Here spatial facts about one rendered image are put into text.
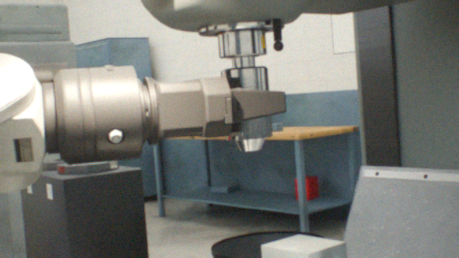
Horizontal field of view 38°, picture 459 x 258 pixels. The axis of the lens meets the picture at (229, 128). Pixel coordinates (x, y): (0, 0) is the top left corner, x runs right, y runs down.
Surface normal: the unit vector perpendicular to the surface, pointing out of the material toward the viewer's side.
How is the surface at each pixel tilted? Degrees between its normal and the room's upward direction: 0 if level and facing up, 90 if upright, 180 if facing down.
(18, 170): 133
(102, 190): 90
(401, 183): 63
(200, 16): 149
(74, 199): 90
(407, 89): 90
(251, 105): 90
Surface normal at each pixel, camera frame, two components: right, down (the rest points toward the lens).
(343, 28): -0.76, 0.09
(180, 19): -0.30, 0.89
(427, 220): -0.72, -0.36
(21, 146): 0.24, 0.70
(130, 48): 0.64, -0.01
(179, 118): 0.26, 0.04
